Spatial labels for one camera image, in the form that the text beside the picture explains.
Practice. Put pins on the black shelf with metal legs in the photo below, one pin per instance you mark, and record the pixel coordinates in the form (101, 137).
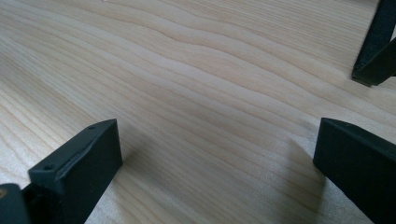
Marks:
(376, 34)

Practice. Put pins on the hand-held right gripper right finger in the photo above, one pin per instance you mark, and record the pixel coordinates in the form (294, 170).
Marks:
(358, 168)

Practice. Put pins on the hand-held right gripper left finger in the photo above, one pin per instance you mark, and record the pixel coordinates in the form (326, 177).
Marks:
(77, 168)

